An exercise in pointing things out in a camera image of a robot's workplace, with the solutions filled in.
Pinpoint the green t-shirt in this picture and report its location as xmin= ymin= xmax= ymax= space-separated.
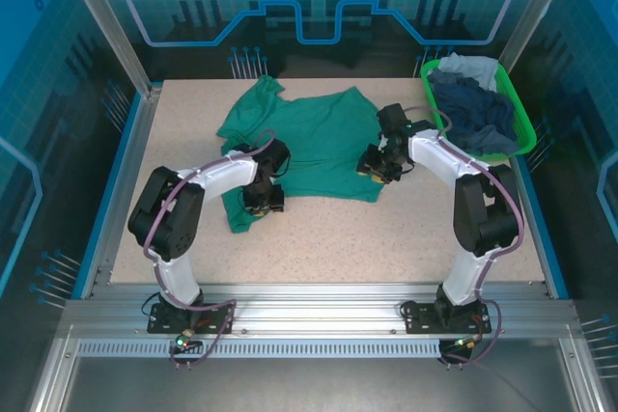
xmin=215 ymin=74 xmax=387 ymax=234

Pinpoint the grey-blue t-shirt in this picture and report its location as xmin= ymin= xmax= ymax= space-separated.
xmin=451 ymin=124 xmax=520 ymax=160

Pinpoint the dark blue t-shirt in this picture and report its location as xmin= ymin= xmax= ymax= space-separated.
xmin=427 ymin=69 xmax=520 ymax=143

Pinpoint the light grey t-shirt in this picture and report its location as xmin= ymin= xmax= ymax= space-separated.
xmin=437 ymin=53 xmax=501 ymax=93

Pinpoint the green plastic basket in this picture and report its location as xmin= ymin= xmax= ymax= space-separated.
xmin=419 ymin=57 xmax=539 ymax=163

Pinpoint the adapter with green light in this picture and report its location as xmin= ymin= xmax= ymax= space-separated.
xmin=174 ymin=329 xmax=204 ymax=353
xmin=451 ymin=334 xmax=484 ymax=351

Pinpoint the grey metal lower panel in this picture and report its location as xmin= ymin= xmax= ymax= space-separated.
xmin=62 ymin=357 xmax=578 ymax=412

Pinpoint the aluminium frame cross rail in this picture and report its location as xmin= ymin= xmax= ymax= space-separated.
xmin=62 ymin=281 xmax=576 ymax=336

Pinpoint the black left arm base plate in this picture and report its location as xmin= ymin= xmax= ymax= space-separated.
xmin=147 ymin=302 xmax=238 ymax=335

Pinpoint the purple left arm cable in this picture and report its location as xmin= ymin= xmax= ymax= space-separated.
xmin=142 ymin=128 xmax=279 ymax=371

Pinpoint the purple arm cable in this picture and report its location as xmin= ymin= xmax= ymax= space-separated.
xmin=404 ymin=103 xmax=527 ymax=368
xmin=142 ymin=128 xmax=279 ymax=371

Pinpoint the aluminium side rail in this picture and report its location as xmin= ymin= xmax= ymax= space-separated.
xmin=79 ymin=86 xmax=163 ymax=300
xmin=509 ymin=153 xmax=571 ymax=300

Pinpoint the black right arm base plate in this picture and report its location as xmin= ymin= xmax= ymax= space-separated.
xmin=402 ymin=299 xmax=492 ymax=335

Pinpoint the slotted grey cable duct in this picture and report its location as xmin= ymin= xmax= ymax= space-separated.
xmin=76 ymin=340 xmax=443 ymax=360

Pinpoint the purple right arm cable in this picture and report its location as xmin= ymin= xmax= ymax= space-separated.
xmin=404 ymin=103 xmax=527 ymax=368

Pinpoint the aluminium frame post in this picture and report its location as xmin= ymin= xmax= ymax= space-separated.
xmin=52 ymin=0 xmax=163 ymax=97
xmin=496 ymin=0 xmax=583 ymax=75

